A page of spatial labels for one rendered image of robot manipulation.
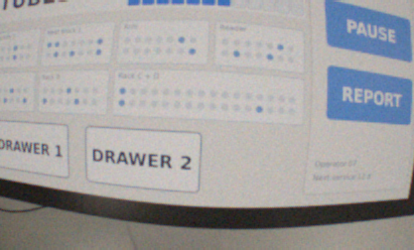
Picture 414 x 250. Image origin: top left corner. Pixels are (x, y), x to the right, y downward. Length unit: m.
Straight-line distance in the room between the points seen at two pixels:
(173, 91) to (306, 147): 0.11
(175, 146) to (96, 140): 0.06
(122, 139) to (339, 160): 0.17
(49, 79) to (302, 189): 0.23
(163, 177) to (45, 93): 0.12
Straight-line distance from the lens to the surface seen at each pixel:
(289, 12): 0.30
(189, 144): 0.29
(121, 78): 0.29
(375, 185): 0.34
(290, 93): 0.29
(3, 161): 0.35
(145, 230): 0.56
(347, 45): 0.31
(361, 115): 0.32
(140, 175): 0.30
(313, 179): 0.31
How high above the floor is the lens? 1.23
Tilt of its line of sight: 45 degrees down
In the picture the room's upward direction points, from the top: 3 degrees clockwise
